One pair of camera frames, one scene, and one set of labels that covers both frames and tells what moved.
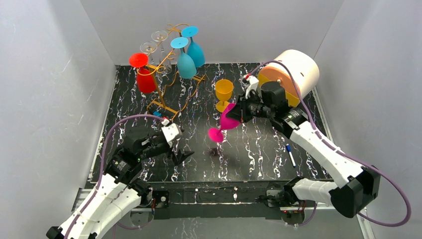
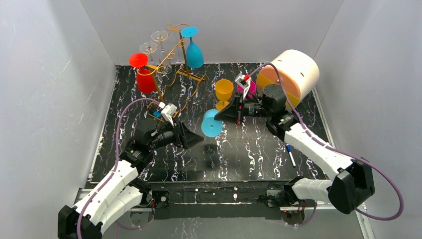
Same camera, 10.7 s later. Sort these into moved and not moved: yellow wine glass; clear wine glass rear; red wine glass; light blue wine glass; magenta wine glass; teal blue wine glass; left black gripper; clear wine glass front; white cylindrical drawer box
Moved: left black gripper; light blue wine glass; magenta wine glass
Not moved: teal blue wine glass; red wine glass; yellow wine glass; clear wine glass rear; white cylindrical drawer box; clear wine glass front
